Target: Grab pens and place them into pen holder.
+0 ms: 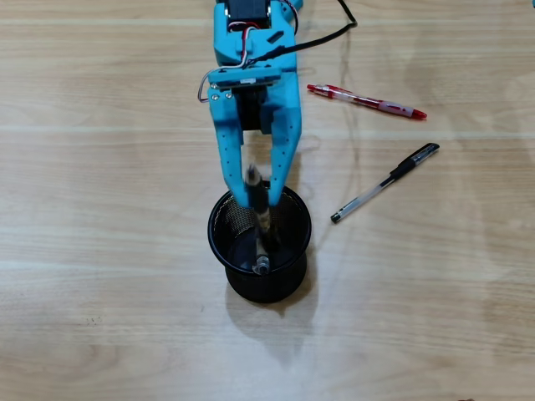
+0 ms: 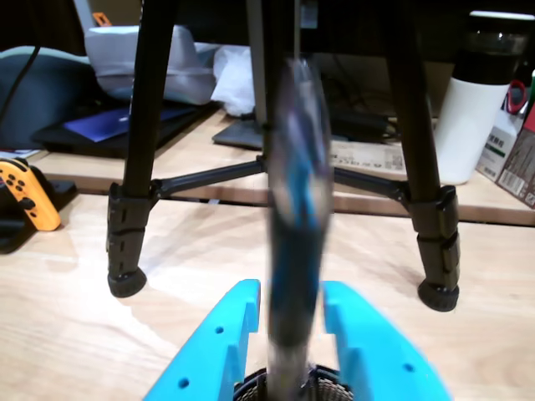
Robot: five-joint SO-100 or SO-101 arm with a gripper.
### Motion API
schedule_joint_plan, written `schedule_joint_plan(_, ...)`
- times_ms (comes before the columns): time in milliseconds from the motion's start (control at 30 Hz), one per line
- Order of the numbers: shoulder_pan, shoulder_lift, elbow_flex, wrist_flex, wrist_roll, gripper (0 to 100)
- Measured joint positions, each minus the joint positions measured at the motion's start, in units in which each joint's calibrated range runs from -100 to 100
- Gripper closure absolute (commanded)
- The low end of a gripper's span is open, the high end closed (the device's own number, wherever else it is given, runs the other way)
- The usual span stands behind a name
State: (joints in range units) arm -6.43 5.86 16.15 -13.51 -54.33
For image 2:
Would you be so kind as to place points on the black mesh pen holder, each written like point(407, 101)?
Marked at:
point(330, 386)

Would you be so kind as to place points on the grey fabric pouch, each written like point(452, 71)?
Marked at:
point(113, 54)

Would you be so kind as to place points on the black retractable pen silver tip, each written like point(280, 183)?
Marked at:
point(297, 250)

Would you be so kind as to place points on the grey monitor stand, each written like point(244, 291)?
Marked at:
point(242, 135)

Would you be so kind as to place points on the black controller dock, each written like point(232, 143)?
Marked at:
point(8, 236)

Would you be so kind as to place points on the white and green box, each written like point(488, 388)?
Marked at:
point(497, 150)

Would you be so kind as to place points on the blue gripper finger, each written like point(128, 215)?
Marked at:
point(200, 363)
point(376, 359)

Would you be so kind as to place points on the orange game controller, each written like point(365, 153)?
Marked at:
point(37, 196)

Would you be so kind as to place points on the flat cardboard box with labels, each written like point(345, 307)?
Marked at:
point(372, 156)

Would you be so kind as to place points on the white tumbler with black lid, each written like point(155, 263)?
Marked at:
point(468, 125)

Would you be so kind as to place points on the white plastic bag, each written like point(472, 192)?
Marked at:
point(236, 79)

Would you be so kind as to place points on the red cardboard box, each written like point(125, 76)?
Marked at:
point(520, 167)

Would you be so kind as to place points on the black tripod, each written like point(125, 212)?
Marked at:
point(138, 125)

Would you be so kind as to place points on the black laptop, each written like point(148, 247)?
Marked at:
point(83, 148)

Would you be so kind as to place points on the blue booklet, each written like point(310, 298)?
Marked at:
point(96, 125)

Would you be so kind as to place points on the dark blue bag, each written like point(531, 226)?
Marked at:
point(50, 92)

